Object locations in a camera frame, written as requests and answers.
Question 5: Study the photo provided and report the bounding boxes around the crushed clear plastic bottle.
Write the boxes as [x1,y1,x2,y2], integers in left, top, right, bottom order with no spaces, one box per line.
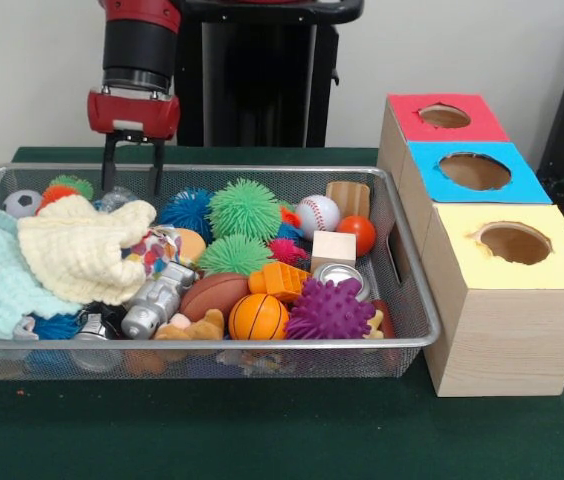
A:
[92,186,138,214]

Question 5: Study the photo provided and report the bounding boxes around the white toy baseball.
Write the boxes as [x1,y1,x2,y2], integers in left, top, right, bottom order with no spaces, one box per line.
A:
[295,194,342,242]

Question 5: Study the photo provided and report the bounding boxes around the orange toy basketball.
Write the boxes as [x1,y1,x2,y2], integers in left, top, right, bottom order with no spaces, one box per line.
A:
[227,292,291,341]

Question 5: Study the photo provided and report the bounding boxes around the green stringy puffer ball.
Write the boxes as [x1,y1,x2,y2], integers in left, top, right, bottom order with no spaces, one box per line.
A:
[196,233,276,277]

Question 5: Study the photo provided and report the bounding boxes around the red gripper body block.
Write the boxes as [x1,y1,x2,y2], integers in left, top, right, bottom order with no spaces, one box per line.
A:
[86,87,182,142]

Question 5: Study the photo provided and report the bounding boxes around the plain wooden cube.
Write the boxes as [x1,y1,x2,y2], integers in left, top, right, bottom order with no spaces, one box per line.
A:
[310,229,358,274]

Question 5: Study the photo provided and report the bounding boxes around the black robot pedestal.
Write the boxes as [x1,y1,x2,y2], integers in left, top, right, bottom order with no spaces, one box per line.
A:
[174,0,366,148]

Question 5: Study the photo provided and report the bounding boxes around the shallow silver mesh bin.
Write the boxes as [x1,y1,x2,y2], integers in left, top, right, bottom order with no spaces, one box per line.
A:
[0,163,441,382]

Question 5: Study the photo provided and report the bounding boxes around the wooden box with three holes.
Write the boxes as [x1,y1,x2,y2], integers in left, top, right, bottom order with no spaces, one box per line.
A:
[375,92,564,399]

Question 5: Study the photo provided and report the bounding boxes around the cream knitted cloth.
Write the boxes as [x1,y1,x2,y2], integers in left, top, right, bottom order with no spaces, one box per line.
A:
[16,194,158,306]

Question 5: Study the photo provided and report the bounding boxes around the green puffer toy with eyes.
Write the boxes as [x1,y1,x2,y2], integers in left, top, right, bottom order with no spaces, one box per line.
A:
[208,178,283,240]

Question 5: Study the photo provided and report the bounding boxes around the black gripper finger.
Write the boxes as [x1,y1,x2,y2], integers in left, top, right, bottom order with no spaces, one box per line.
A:
[146,139,166,197]
[100,130,123,192]

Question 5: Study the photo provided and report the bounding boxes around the purple spiky ball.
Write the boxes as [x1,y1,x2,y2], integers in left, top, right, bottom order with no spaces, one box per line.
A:
[285,277,377,341]

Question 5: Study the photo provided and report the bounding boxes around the small orange ball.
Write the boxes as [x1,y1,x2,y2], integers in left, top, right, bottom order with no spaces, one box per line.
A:
[335,215,378,257]

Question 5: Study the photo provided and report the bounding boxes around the grey plastic toy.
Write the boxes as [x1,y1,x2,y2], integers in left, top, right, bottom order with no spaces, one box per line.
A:
[120,260,199,340]

